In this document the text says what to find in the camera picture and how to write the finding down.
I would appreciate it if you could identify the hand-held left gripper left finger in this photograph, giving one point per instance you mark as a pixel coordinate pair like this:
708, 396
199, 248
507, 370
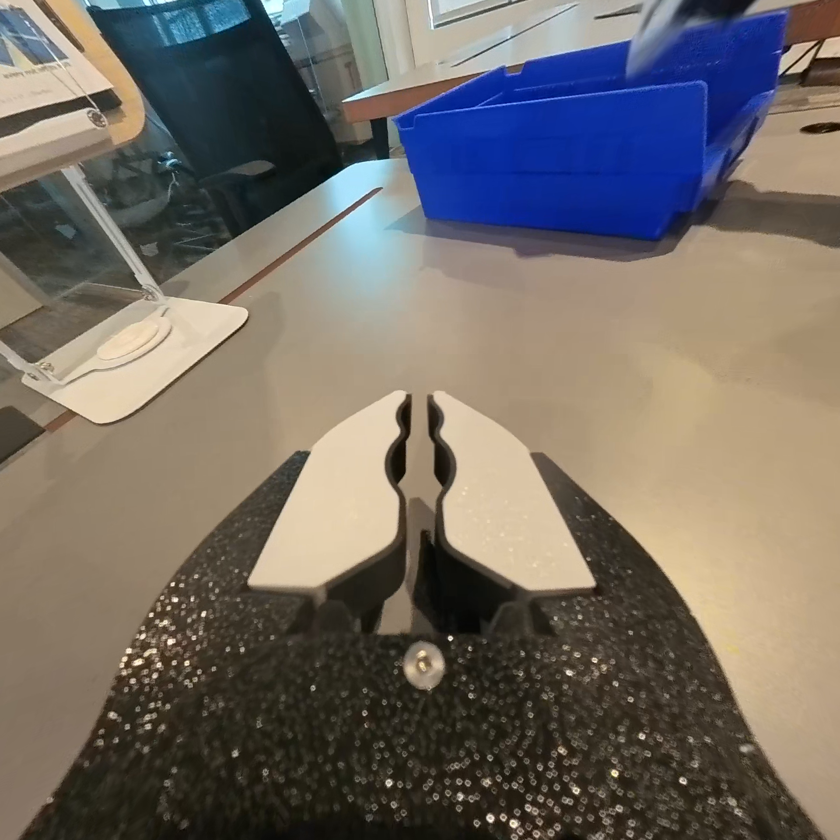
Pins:
328, 512

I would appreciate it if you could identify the blue plastic bin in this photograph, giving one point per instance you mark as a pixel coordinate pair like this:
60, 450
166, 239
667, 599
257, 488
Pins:
558, 164

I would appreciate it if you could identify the grey table brown edge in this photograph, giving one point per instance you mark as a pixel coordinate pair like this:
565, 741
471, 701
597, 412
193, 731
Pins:
420, 82

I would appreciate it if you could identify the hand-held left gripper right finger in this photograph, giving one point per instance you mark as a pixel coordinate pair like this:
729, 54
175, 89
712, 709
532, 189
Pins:
512, 518

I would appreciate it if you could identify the black flat mat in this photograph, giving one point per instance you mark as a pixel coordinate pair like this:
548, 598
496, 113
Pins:
16, 433

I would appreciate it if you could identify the black mesh office chair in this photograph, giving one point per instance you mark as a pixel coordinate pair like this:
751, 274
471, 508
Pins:
216, 85

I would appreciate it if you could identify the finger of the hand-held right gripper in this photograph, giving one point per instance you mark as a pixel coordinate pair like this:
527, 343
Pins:
649, 36

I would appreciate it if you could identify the black round grommet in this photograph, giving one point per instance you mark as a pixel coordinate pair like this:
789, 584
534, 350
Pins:
819, 128

